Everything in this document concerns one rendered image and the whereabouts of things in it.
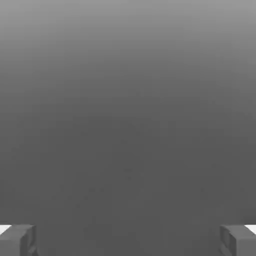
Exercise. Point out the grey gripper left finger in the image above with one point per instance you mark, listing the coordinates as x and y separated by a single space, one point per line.
16 241

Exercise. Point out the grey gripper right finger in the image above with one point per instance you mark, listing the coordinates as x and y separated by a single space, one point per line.
240 241

